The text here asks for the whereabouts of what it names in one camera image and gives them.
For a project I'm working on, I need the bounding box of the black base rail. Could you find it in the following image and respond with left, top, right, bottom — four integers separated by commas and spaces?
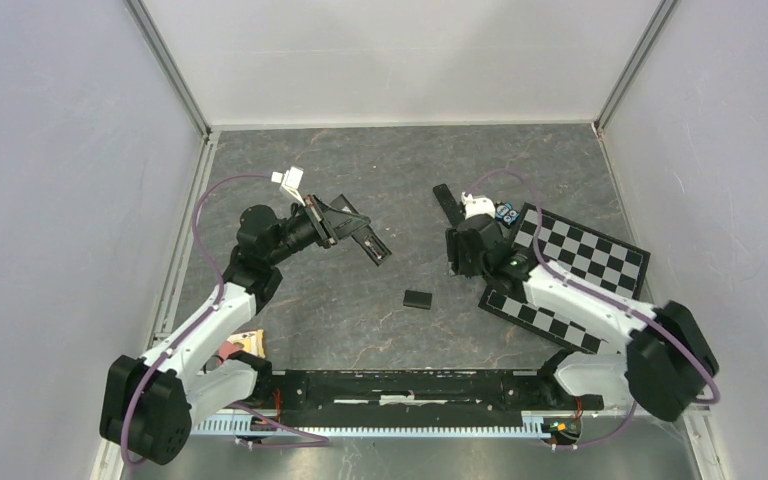
244, 369, 605, 428

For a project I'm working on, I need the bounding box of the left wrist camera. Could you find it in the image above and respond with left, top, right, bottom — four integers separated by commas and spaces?
270, 166, 305, 207

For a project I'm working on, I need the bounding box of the blue owl figure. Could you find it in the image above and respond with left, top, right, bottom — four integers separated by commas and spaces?
495, 202, 520, 229

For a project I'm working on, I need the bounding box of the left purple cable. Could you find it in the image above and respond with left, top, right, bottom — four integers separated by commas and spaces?
118, 173, 276, 466

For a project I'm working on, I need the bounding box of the black remote back up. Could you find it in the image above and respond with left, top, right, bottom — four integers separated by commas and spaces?
432, 183, 464, 227

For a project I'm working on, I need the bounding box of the white cable duct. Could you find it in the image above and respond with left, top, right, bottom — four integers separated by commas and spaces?
191, 410, 580, 440

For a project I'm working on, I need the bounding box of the black remote with buttons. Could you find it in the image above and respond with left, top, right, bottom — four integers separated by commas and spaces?
351, 226, 392, 266

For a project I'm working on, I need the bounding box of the black white chessboard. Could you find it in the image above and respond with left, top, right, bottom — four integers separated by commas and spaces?
478, 211, 651, 354

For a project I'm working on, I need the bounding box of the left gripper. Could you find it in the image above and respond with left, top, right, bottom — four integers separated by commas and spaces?
266, 192, 370, 266

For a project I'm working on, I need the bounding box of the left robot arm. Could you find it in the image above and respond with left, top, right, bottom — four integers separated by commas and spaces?
99, 195, 371, 465

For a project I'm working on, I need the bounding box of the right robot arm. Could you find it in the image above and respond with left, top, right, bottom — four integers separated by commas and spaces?
446, 214, 721, 421

